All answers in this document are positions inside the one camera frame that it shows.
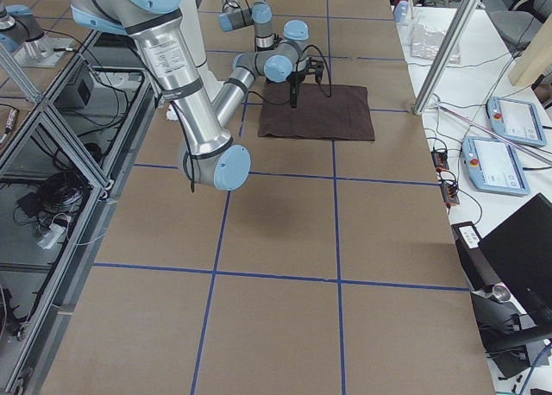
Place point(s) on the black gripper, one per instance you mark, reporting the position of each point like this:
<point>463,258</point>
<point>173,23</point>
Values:
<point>295,81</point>

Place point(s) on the dark brown t-shirt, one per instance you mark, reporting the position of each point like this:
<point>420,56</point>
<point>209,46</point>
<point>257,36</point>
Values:
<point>345,116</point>

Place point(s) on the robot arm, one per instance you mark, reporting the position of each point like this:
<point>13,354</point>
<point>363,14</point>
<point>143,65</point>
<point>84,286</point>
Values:
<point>237,14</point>
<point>169,43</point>

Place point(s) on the neighbour robot arm base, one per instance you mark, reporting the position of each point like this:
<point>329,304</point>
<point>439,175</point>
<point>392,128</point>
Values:
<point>23,36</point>

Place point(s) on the clear plastic bag sheet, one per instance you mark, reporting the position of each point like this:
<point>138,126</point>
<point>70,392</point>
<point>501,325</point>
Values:
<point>425,41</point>

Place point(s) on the orange connector board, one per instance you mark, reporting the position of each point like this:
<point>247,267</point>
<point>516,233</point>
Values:
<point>447,180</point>

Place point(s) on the near blue teach pendant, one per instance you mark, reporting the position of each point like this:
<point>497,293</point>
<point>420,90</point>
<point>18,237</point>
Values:
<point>494,167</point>

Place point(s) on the blue teach pendant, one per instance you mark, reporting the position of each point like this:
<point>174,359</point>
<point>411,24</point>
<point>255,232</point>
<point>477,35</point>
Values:
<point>516,120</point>
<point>494,167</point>

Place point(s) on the far blue teach pendant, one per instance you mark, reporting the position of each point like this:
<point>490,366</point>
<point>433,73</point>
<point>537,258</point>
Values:
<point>516,120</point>

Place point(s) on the grey office chair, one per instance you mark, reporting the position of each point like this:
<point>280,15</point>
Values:
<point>518,25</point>

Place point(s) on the wooden plank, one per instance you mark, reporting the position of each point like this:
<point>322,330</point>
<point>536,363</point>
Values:
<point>535,59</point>

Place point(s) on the black box white label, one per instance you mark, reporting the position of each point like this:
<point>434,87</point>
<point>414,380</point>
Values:
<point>478,270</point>

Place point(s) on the black laptop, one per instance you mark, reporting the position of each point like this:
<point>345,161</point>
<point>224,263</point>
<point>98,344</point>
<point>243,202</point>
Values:
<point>519,252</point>

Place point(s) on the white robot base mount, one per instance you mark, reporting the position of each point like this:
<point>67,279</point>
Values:
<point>190,28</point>

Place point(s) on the aluminium frame post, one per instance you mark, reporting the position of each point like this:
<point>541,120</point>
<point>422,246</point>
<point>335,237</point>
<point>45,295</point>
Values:
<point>455,30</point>

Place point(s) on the aluminium side frame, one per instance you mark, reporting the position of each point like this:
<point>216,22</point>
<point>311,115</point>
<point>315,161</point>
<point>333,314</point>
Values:
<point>63,166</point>

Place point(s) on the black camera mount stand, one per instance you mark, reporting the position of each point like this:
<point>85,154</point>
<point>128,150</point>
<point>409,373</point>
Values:
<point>512,340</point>

